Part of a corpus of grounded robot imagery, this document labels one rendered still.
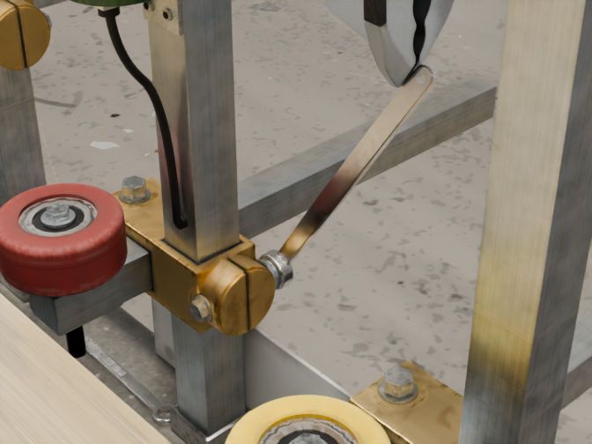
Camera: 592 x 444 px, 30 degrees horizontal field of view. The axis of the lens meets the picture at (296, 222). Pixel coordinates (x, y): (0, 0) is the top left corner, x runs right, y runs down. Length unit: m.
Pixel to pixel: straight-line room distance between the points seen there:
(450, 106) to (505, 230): 0.43
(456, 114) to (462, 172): 1.59
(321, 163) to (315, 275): 1.34
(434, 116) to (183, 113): 0.30
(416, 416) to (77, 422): 0.18
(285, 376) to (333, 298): 1.35
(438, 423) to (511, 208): 0.17
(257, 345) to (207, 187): 0.14
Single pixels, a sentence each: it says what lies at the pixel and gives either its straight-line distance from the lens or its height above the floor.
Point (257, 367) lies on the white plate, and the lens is 0.78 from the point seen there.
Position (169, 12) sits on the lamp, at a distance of 0.62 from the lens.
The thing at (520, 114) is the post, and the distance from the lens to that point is 0.46.
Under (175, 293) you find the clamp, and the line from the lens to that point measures 0.73.
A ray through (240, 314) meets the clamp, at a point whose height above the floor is 0.84.
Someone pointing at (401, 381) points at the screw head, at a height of 0.87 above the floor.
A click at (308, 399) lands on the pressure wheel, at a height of 0.91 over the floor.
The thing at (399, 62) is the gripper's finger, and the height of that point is 1.01.
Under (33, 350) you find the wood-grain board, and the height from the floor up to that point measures 0.90.
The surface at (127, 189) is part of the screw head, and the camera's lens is 0.76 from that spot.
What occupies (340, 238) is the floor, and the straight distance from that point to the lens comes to 2.27.
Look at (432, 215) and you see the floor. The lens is 2.35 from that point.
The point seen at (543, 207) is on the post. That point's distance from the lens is 0.47.
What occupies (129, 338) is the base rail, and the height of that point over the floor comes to 0.70.
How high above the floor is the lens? 1.28
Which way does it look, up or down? 34 degrees down
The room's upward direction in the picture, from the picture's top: straight up
